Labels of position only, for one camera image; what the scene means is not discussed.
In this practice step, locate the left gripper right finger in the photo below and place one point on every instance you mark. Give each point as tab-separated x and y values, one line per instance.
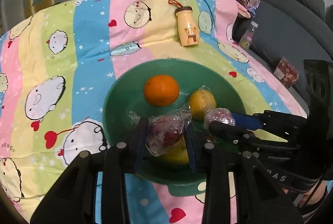
197	153

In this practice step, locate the red fruit front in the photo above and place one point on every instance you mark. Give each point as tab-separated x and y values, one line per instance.
166	130

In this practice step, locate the green plastic basin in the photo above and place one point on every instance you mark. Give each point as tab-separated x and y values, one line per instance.
125	104

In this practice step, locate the grey sofa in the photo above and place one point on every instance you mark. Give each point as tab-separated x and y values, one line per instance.
295	30

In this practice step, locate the large orange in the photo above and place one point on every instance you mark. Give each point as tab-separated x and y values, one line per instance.
161	90

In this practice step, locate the red fruit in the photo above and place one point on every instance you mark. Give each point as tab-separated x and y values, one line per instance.
221	115
166	130

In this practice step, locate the person's right hand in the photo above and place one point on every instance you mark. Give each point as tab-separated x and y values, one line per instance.
313	196

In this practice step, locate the yellow pear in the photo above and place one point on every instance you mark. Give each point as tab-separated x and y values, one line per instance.
176	153

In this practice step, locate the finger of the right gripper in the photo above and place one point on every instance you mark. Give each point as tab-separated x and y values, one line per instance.
244	121
247	140

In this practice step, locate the red patterned box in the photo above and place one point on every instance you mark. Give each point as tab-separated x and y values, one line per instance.
286	73

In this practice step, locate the round yellow lemon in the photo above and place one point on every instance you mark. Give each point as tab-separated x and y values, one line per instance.
200	102

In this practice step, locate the colourful cartoon bedsheet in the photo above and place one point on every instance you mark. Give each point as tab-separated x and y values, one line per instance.
58	65

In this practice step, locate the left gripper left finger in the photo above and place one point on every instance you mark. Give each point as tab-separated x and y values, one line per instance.
138	144

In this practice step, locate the clear plastic bottle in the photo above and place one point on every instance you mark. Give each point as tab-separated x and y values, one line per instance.
246	39

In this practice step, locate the yellow bear bottle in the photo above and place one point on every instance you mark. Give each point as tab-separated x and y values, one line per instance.
187	27

